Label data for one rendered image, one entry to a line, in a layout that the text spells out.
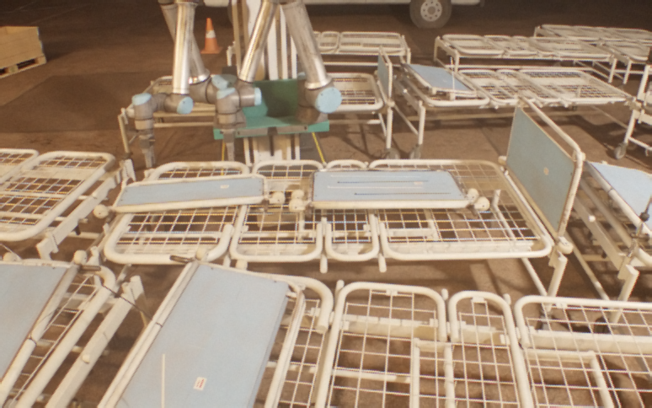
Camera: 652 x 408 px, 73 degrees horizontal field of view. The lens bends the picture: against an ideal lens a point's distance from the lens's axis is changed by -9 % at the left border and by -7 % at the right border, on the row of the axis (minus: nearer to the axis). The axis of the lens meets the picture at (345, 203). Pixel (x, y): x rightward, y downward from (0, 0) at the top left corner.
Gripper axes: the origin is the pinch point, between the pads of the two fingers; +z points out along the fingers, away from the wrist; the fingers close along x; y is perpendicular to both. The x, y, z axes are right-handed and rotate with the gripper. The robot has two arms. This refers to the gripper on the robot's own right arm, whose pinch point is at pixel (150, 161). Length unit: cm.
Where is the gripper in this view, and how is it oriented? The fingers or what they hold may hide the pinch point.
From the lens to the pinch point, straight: 254.7
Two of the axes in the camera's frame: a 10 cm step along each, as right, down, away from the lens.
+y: 9.9, -0.7, 1.3
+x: -1.5, -3.3, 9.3
